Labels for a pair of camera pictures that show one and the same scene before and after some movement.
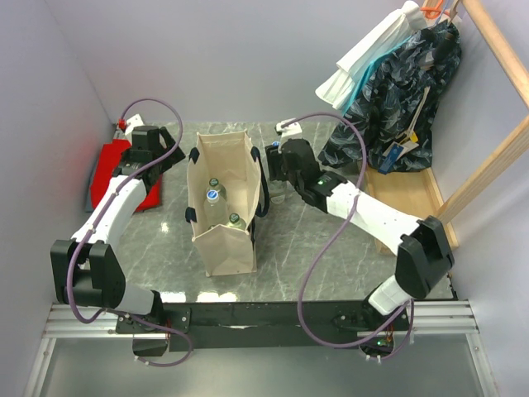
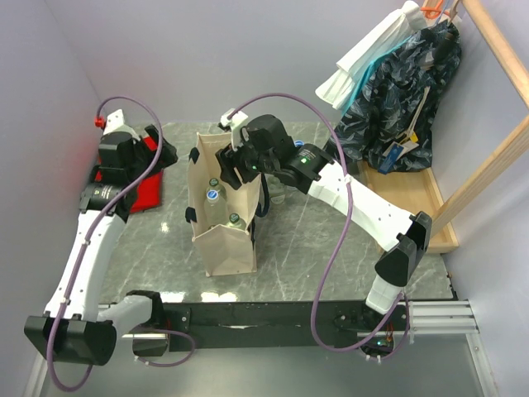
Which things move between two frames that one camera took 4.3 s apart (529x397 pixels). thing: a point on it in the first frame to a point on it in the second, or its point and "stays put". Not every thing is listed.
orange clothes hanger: [433, 12] stays put
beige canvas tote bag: [232, 157] stays put
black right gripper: [274, 158] to [228, 159]
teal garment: [376, 60] stays put
